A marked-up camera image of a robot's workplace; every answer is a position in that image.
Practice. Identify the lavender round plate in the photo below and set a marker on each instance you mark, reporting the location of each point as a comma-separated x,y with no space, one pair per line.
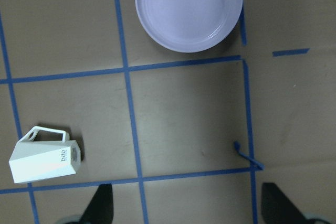
188,26

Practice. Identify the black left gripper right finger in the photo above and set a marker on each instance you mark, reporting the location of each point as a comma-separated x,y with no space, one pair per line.
276,206

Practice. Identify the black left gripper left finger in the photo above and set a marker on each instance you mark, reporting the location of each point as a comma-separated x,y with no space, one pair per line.
100,208

